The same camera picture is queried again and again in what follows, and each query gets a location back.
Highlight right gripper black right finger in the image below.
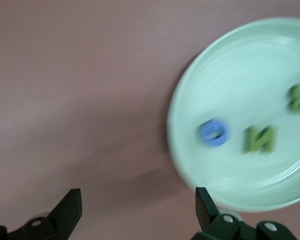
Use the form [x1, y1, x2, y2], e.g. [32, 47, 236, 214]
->
[194, 186, 300, 240]

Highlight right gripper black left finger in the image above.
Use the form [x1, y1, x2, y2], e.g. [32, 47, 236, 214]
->
[0, 187, 83, 240]

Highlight blue foam letter G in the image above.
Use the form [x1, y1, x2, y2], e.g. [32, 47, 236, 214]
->
[197, 117, 230, 147]

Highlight green foam letter B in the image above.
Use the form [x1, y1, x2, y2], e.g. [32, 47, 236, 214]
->
[287, 83, 300, 113]

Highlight brown table mat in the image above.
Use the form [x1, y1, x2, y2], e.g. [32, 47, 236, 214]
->
[0, 0, 300, 240]

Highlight green plate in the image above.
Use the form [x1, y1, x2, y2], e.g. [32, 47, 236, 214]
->
[166, 16, 300, 213]

